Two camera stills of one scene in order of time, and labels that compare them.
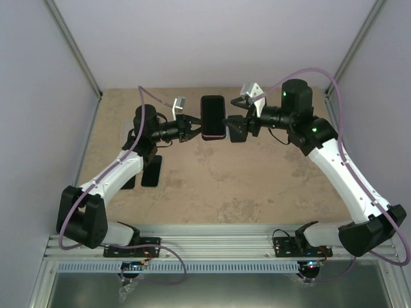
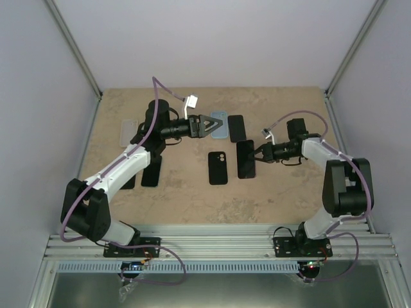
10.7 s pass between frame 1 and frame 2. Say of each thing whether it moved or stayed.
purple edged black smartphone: moved
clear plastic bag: stayed
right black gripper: moved
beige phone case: stayed
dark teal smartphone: stayed
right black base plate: stayed
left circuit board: stayed
